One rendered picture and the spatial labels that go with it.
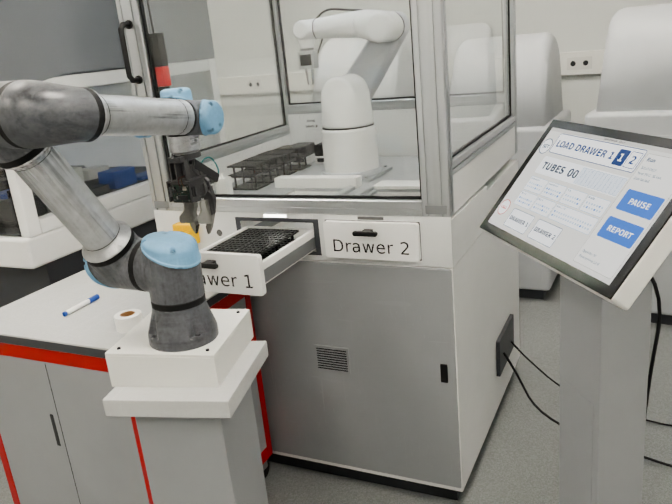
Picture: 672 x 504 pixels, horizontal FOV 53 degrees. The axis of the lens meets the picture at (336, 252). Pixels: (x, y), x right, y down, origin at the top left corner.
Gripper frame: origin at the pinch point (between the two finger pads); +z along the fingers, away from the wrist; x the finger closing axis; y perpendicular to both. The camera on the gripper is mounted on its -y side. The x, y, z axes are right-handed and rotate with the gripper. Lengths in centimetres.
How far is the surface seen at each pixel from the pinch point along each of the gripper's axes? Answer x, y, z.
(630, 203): 100, 4, -9
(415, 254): 45, -33, 16
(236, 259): 7.9, -1.1, 8.6
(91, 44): -80, -56, -49
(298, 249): 13.0, -24.5, 13.5
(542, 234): 84, -4, 0
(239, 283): 7.7, -1.0, 15.2
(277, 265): 13.0, -12.2, 13.9
